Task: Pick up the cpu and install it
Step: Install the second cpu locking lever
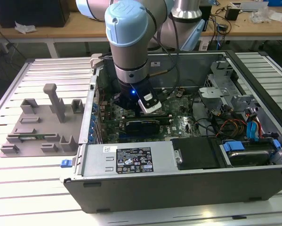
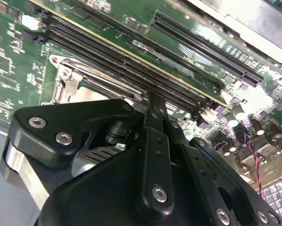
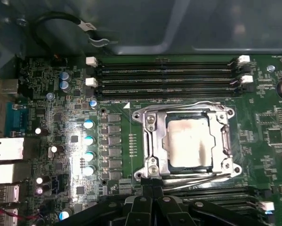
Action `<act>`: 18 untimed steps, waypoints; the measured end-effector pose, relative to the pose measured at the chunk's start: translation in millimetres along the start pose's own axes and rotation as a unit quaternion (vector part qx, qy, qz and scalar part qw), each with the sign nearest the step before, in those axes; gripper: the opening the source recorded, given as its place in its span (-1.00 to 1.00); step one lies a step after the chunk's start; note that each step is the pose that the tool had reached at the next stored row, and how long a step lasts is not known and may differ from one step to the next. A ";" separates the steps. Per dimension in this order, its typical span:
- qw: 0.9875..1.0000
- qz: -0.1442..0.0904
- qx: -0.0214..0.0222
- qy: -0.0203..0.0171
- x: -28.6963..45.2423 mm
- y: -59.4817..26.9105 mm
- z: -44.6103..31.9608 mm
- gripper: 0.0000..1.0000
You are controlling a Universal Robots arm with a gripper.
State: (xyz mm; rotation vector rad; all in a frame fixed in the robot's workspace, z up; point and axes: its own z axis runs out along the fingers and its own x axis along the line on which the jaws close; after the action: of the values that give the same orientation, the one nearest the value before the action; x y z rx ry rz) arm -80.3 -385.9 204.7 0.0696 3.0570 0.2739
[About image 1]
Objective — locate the white hanging tag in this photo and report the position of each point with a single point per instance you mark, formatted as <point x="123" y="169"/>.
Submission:
<point x="203" y="46"/>

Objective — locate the grey parts rack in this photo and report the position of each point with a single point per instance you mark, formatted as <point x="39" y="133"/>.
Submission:
<point x="44" y="127"/>

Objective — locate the black box with blue edge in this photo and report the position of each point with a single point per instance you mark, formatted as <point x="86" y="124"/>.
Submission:
<point x="208" y="21"/>

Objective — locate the grey power supply unit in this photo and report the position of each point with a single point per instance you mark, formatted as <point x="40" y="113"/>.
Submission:
<point x="96" y="160"/>

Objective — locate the white case wall sticker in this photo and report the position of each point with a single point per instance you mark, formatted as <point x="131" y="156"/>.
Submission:
<point x="155" y="64"/>

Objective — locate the RAM slot with black clips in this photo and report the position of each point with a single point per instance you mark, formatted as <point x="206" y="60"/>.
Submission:
<point x="164" y="118"/>

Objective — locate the large black box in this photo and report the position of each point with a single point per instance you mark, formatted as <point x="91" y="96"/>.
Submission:
<point x="37" y="14"/>

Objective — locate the small black cube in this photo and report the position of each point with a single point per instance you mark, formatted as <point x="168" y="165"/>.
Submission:
<point x="232" y="14"/>

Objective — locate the green RAM stick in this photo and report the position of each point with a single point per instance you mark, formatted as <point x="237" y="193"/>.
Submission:
<point x="40" y="136"/>

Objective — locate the blue plastic case latch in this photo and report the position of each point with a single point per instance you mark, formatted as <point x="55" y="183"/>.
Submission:
<point x="66" y="163"/>

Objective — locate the RAM slot with white clips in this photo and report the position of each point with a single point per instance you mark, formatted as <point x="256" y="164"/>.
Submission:
<point x="165" y="121"/>
<point x="155" y="115"/>

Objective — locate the clear crumpled plastic bag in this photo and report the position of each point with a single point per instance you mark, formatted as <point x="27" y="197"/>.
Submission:
<point x="260" y="15"/>

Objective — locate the silver metal drive cage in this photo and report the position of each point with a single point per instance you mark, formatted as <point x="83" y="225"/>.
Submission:
<point x="213" y="91"/>

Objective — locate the hard disk in blue carrier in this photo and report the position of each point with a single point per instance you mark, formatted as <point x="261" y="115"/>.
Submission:
<point x="246" y="156"/>

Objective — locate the blue flat object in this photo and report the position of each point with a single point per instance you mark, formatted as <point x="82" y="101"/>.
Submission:
<point x="279" y="2"/>

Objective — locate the wooden desk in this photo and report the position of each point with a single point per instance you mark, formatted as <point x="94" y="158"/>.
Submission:
<point x="60" y="30"/>

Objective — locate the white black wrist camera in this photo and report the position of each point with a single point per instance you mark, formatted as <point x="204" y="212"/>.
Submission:
<point x="150" y="103"/>

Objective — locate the small black adapter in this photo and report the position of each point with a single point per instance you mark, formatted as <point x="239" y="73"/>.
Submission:
<point x="223" y="27"/>

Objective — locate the open dark PC case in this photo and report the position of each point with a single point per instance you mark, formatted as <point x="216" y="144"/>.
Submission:
<point x="178" y="190"/>

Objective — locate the black graphics card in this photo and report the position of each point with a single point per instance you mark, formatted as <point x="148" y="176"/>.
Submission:
<point x="143" y="128"/>

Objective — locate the green motherboard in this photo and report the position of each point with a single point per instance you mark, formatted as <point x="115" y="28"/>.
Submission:
<point x="185" y="122"/>

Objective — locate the crumpled white tissue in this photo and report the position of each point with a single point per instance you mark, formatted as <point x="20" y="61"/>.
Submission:
<point x="25" y="27"/>

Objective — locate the grey plastic case latch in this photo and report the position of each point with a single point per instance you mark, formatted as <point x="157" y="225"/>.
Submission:
<point x="96" y="60"/>

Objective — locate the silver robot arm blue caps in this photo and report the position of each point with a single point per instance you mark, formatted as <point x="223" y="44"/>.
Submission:
<point x="129" y="58"/>

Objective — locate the blue expansion slot clip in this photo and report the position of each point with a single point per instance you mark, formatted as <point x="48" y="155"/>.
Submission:
<point x="94" y="108"/>
<point x="93" y="123"/>
<point x="92" y="130"/>
<point x="93" y="115"/>
<point x="91" y="138"/>

